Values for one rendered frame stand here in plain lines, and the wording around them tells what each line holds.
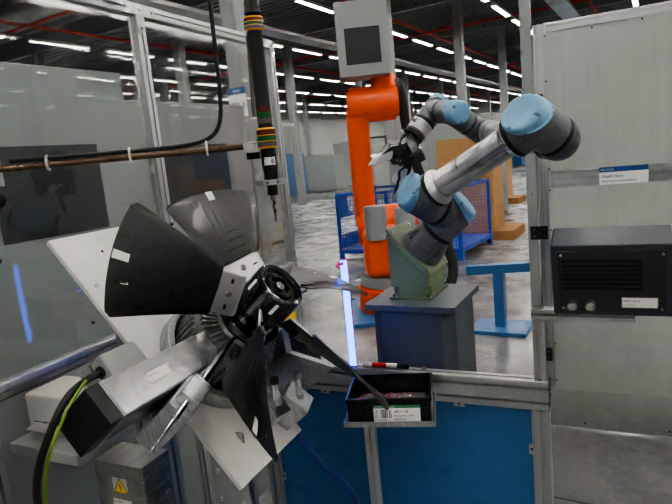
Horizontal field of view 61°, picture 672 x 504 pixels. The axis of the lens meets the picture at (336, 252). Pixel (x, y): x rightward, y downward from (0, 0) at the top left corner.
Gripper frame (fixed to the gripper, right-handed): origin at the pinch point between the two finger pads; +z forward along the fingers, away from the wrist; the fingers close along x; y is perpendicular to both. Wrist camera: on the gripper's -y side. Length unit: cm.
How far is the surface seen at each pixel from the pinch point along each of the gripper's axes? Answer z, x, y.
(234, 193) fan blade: 36, 44, -15
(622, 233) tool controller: -11, -13, -74
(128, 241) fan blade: 58, 66, -43
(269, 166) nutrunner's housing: 28, 49, -32
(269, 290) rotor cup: 49, 38, -48
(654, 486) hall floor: 17, -170, -51
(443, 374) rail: 39, -26, -45
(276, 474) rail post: 97, -36, -5
